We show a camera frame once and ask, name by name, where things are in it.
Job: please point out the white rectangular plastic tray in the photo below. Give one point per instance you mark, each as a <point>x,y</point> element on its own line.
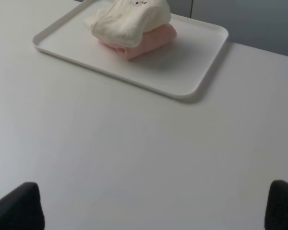
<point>176,70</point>

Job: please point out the pink terry towel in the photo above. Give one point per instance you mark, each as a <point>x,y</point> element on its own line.
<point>144,43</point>

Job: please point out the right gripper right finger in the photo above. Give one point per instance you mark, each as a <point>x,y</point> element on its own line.
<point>276,213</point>

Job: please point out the cream white terry towel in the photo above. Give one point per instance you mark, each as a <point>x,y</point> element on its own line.
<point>125,21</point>

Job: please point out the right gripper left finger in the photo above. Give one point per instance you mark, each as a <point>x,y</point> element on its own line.
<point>21,209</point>

